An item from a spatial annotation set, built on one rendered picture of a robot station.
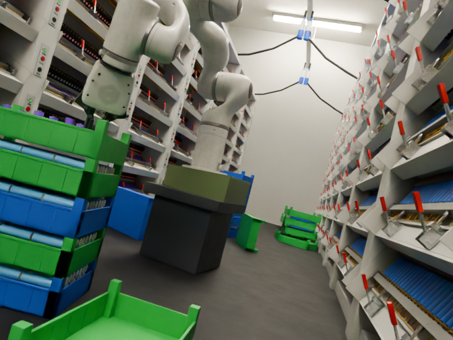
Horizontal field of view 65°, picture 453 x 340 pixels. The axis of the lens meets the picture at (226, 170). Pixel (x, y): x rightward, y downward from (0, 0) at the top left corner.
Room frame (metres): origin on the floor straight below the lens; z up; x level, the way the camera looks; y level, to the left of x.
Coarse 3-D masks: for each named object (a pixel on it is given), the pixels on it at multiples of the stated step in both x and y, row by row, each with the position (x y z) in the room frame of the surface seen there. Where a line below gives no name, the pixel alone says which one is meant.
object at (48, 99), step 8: (48, 96) 1.43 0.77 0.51; (56, 96) 1.51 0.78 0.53; (48, 104) 1.45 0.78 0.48; (56, 104) 1.49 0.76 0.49; (64, 104) 1.53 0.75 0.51; (72, 104) 1.61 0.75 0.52; (64, 112) 1.56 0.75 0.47; (72, 112) 1.60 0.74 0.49; (80, 112) 1.64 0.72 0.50; (96, 120) 1.78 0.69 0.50; (120, 120) 1.98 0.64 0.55; (112, 128) 1.93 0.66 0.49
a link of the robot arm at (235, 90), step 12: (216, 84) 1.41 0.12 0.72; (228, 84) 1.40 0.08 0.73; (240, 84) 1.39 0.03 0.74; (252, 84) 1.43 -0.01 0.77; (216, 96) 1.44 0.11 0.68; (228, 96) 1.41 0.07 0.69; (240, 96) 1.40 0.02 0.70; (216, 108) 1.41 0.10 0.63; (228, 108) 1.41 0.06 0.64; (240, 108) 1.47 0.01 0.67; (204, 120) 1.42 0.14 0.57; (216, 120) 1.41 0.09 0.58; (228, 120) 1.43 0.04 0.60
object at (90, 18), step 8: (72, 0) 1.41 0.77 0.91; (80, 0) 1.68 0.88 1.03; (88, 0) 1.71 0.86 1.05; (72, 8) 1.43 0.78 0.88; (80, 8) 1.47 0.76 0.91; (88, 8) 1.74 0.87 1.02; (96, 8) 1.78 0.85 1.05; (80, 16) 1.49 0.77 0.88; (88, 16) 1.52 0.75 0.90; (96, 16) 1.58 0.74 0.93; (104, 16) 1.86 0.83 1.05; (88, 24) 1.55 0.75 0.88; (96, 24) 1.59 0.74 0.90; (104, 24) 1.73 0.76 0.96; (96, 32) 1.62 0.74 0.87; (104, 32) 1.66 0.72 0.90
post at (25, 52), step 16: (16, 0) 1.33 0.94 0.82; (32, 0) 1.32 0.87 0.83; (48, 0) 1.30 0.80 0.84; (64, 0) 1.37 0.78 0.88; (48, 16) 1.32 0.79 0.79; (0, 32) 1.34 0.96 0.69; (16, 32) 1.32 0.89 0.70; (48, 32) 1.34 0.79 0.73; (0, 48) 1.33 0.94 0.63; (16, 48) 1.32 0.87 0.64; (32, 48) 1.30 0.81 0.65; (32, 64) 1.31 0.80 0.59; (48, 64) 1.38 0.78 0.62; (32, 80) 1.33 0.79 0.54; (0, 96) 1.32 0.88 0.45; (16, 96) 1.30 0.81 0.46; (32, 112) 1.37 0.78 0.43
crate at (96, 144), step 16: (0, 112) 0.70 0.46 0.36; (16, 112) 0.70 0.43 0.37; (0, 128) 0.70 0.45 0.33; (16, 128) 0.70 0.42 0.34; (32, 128) 0.70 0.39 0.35; (48, 128) 0.70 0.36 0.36; (64, 128) 0.70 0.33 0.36; (80, 128) 0.70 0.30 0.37; (96, 128) 0.70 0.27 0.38; (48, 144) 0.70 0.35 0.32; (64, 144) 0.70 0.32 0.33; (80, 144) 0.70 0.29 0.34; (96, 144) 0.70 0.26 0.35; (112, 144) 0.77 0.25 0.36; (128, 144) 0.89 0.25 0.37; (112, 160) 0.80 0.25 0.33
